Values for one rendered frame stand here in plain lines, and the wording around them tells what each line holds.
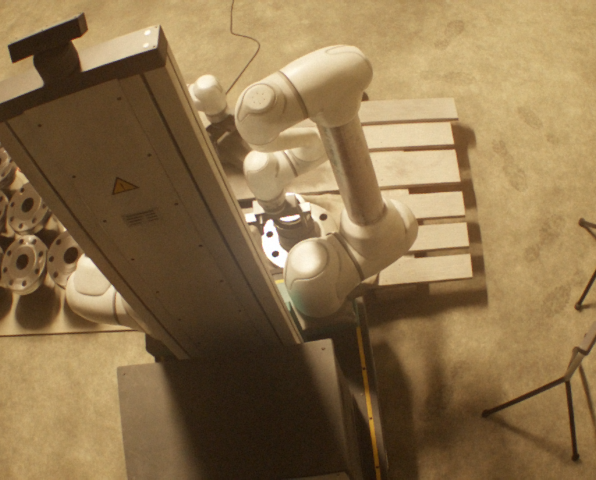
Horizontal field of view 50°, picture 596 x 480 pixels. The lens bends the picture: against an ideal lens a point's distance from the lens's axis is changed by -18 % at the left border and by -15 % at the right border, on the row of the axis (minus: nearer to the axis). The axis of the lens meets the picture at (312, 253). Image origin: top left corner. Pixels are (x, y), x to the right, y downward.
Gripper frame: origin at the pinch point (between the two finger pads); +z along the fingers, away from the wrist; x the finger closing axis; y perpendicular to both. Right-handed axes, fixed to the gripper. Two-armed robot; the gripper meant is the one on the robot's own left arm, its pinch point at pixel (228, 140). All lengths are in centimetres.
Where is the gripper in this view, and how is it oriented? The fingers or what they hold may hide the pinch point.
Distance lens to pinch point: 281.6
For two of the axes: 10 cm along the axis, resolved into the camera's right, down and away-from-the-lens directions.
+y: -7.3, -5.5, 4.1
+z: 1.5, 4.5, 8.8
